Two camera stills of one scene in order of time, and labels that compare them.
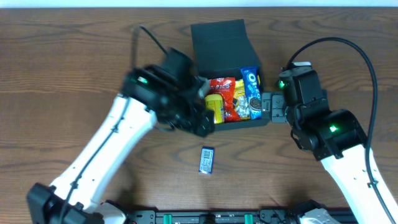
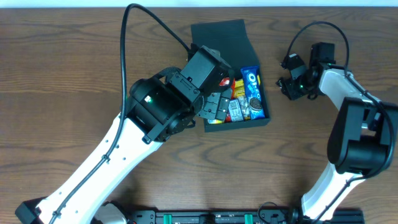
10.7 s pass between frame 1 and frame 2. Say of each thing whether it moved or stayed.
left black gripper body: moved
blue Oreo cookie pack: stayed
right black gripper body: moved
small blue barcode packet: moved
